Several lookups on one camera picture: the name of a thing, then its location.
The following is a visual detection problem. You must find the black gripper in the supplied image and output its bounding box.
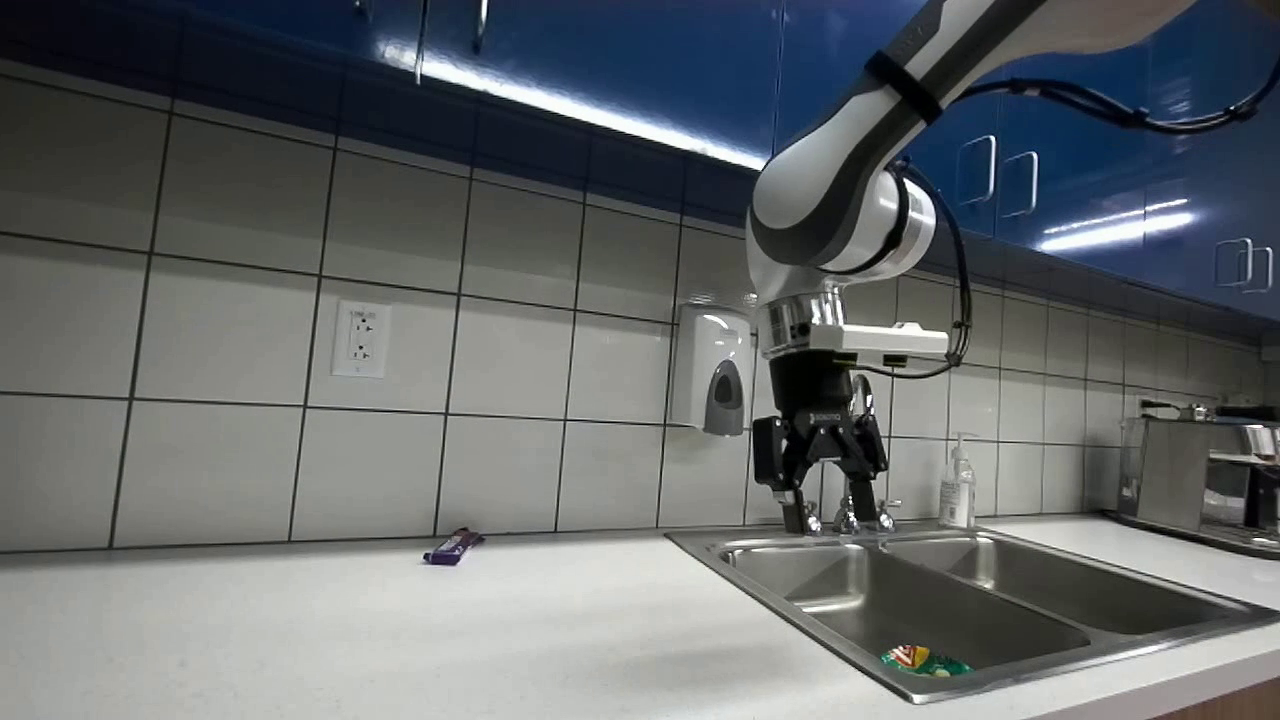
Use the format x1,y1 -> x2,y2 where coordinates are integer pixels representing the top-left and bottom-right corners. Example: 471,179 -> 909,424
746,351 -> 894,536

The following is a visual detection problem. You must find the green Lays chips packet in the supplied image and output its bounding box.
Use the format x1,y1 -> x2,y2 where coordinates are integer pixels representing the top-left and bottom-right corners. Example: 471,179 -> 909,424
877,640 -> 976,678

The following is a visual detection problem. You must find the stainless steel double sink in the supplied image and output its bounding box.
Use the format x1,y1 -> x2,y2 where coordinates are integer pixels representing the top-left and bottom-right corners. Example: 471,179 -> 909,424
666,519 -> 1280,706

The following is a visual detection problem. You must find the stainless steel coffee machine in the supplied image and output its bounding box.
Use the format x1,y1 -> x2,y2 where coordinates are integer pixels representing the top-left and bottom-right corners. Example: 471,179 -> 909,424
1114,399 -> 1280,558

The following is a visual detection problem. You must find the small purple wrapper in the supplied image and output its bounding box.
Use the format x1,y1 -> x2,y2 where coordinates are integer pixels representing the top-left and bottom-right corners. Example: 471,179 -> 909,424
418,523 -> 487,569

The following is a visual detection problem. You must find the brown wooden cabinet front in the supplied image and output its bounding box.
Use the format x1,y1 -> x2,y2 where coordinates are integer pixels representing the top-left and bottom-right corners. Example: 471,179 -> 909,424
1156,675 -> 1280,720

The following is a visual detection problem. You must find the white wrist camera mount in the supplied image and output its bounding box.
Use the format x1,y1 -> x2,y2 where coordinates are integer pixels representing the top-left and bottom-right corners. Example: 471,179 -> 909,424
836,318 -> 954,366

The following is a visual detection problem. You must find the white wall soap dispenser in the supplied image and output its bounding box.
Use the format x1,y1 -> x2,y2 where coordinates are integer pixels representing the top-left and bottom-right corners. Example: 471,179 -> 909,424
662,302 -> 754,439

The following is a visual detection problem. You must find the black strap on arm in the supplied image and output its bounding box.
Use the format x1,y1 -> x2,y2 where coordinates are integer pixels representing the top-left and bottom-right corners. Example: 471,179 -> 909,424
858,48 -> 947,126

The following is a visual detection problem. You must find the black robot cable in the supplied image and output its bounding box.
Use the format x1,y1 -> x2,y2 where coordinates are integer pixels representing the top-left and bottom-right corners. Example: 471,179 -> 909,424
863,57 -> 1280,384

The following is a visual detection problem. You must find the white wall power outlet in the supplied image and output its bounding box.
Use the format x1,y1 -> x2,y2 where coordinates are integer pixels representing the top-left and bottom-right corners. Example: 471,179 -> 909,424
333,294 -> 390,378

